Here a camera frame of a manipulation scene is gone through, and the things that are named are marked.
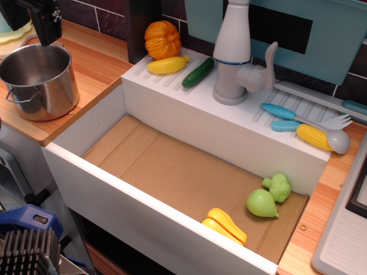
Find blue handled toy fork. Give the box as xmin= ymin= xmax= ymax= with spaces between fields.
xmin=261 ymin=103 xmax=353 ymax=130

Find white toy sink basin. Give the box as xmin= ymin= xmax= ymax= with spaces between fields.
xmin=43 ymin=51 xmax=366 ymax=274

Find green toy pear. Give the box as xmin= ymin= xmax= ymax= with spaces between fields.
xmin=246 ymin=188 xmax=279 ymax=218

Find green toy broccoli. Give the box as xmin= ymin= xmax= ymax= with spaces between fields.
xmin=262 ymin=173 xmax=291 ymax=203

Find stainless steel pot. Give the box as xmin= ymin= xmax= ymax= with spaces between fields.
xmin=1 ymin=42 xmax=79 ymax=121

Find yellow toy squash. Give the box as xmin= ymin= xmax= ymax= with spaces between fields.
xmin=147 ymin=55 xmax=190 ymax=74

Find blue handled toy spoon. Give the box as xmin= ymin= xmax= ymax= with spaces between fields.
xmin=271 ymin=120 xmax=350 ymax=154

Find blue clamp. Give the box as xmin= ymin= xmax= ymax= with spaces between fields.
xmin=1 ymin=205 xmax=64 ymax=241

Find pastel stacked plates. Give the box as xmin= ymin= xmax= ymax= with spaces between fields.
xmin=1 ymin=14 xmax=37 ymax=59

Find yellow toy corn cob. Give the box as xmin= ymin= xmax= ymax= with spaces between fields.
xmin=296 ymin=124 xmax=333 ymax=151

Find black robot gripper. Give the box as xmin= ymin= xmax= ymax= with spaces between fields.
xmin=1 ymin=0 xmax=62 ymax=46

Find green toy cucumber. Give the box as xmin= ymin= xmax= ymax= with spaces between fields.
xmin=181 ymin=57 xmax=214 ymax=88

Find black ribbed heat sink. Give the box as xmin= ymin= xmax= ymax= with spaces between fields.
xmin=1 ymin=228 xmax=61 ymax=274

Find brown cardboard sheet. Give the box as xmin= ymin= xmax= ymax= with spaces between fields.
xmin=84 ymin=115 xmax=308 ymax=263

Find orange toy pumpkin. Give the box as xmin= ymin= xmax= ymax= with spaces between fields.
xmin=144 ymin=21 xmax=181 ymax=60

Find white toy stove top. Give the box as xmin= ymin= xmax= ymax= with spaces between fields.
xmin=311 ymin=136 xmax=366 ymax=274

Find yellow toy bell pepper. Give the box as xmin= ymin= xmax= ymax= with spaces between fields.
xmin=201 ymin=208 xmax=248 ymax=246

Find white toy faucet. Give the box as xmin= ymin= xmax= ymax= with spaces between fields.
xmin=213 ymin=1 xmax=278 ymax=105

